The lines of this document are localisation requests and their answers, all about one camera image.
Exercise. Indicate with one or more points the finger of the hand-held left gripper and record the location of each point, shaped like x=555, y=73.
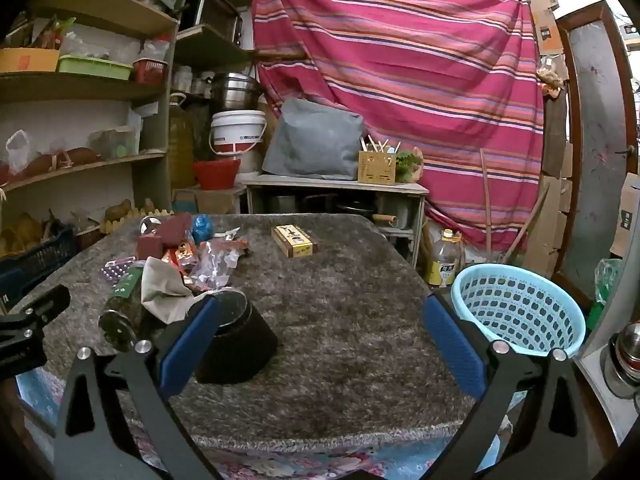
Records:
x=45, y=302

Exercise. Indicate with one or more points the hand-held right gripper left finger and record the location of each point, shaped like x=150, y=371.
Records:
x=192, y=340

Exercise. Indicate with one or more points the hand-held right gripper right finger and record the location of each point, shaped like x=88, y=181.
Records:
x=452, y=340

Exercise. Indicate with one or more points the brown paper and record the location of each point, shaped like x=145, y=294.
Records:
x=161, y=285

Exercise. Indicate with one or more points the light blue laundry basket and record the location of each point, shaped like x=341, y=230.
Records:
x=520, y=305

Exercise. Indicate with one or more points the blue plastic bag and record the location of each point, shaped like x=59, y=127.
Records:
x=202, y=228

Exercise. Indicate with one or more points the blue plastic crate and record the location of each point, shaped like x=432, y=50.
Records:
x=35, y=260

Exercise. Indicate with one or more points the black round container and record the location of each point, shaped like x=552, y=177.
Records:
x=242, y=347

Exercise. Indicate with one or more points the glass jar with metal lid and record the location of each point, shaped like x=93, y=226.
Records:
x=122, y=300

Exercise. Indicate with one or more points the cooking oil bottle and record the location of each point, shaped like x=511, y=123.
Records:
x=444, y=262

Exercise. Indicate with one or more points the purple pill blister pack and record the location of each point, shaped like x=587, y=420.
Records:
x=116, y=269

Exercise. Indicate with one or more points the clear plastic wrapper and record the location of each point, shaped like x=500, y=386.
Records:
x=220, y=260

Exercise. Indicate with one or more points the orange snack packet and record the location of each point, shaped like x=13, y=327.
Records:
x=182, y=255

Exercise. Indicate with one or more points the small dark red box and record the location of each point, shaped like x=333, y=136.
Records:
x=149, y=247

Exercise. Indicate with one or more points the large dark red box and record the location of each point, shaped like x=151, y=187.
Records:
x=175, y=230

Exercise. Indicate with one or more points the yellow egg tray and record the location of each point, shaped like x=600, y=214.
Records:
x=140, y=216

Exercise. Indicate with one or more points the yellow cardboard box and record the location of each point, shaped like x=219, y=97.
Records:
x=292, y=241

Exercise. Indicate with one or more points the wooden stick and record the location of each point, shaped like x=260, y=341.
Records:
x=486, y=200

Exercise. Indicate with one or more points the stack of flattened cardboard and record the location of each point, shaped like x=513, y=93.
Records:
x=547, y=230

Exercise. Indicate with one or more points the sweet potato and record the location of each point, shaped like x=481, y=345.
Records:
x=80, y=156

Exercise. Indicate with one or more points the white plastic bag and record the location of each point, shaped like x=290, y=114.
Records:
x=17, y=152

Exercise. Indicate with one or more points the black frying pan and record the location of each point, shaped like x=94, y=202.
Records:
x=356, y=208

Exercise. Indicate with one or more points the red plastic basket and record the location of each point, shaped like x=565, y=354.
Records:
x=216, y=172

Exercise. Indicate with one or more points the clear plastic bag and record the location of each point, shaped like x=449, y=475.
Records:
x=114, y=142

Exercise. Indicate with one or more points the bag of green vegetables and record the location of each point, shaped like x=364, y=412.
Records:
x=410, y=165

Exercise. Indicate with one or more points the yellow chopstick holder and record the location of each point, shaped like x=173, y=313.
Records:
x=376, y=169

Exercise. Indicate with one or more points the large oil jug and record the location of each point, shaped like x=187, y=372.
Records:
x=180, y=145

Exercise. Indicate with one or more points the low white cabinet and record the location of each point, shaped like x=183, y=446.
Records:
x=330, y=186

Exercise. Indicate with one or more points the white plastic bucket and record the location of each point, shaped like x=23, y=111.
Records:
x=236, y=132

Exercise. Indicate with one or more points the grey fabric cover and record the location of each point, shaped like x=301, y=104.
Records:
x=312, y=142

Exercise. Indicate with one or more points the green plastic tray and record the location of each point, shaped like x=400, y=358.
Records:
x=95, y=67

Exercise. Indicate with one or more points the yellow plastic tub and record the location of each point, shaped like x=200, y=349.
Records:
x=27, y=60

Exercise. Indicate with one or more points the wooden framed door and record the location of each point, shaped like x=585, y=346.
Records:
x=597, y=135

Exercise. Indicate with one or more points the small red basket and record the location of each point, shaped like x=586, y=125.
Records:
x=149, y=72

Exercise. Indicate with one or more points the stacked steel pots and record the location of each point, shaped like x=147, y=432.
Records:
x=235, y=91

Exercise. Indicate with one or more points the red striped cloth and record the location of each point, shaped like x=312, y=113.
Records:
x=400, y=75

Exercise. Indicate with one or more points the wooden shelf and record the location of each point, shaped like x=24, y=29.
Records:
x=100, y=20

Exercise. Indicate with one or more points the toaster oven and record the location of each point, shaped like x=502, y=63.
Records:
x=220, y=15

